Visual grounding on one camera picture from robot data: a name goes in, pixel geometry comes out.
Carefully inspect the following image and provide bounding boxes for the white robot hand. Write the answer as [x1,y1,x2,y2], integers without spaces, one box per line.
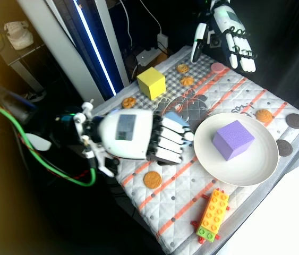
[97,109,195,166]
[191,1,258,74]

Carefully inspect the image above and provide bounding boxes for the blue foam cube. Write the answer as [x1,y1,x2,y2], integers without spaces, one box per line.
[164,111,193,147]

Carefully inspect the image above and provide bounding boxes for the purple foam cube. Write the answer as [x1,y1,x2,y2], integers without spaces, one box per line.
[212,120,255,162]

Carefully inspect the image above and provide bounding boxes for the yellow foam cube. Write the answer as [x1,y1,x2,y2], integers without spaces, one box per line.
[136,66,166,101]

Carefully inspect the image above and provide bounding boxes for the cream round plate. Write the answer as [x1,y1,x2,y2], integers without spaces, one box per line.
[193,112,280,188]

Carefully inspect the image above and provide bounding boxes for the swirl toy cookie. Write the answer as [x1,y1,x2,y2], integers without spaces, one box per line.
[176,63,190,74]
[180,76,195,87]
[122,97,137,109]
[255,108,274,123]

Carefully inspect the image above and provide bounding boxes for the pink round toy cookie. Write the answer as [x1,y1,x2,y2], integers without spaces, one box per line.
[210,62,226,74]

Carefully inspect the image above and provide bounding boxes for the round waffle toy cookie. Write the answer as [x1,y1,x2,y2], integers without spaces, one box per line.
[143,171,163,190]

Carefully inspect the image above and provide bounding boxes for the white power strip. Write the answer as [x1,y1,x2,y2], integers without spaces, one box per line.
[135,49,169,67]

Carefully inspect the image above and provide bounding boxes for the grey quilt with bear print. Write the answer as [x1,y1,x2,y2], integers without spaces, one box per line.
[87,45,299,255]

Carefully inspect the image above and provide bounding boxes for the blue lit column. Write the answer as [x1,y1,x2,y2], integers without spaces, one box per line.
[50,0,130,98]

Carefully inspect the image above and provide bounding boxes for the dark chocolate toy cookie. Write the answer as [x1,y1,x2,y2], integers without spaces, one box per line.
[276,139,294,157]
[285,113,299,130]

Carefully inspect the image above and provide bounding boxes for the orange and green brick toy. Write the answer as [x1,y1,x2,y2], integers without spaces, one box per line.
[191,188,231,244]

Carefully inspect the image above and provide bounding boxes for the grey metal shelf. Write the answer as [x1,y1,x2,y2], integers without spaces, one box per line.
[0,42,47,94]

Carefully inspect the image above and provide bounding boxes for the white moulded foam piece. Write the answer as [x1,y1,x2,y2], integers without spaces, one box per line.
[4,21,35,50]

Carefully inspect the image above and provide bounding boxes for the green cable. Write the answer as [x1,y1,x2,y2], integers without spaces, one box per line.
[0,91,97,188]

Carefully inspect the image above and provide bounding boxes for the white wall charger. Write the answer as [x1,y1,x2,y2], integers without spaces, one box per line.
[156,33,169,50]

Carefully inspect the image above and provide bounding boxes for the white charger cable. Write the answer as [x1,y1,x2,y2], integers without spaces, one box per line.
[138,0,164,35]

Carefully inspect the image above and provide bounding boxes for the white post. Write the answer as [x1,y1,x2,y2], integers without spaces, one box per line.
[16,0,105,110]

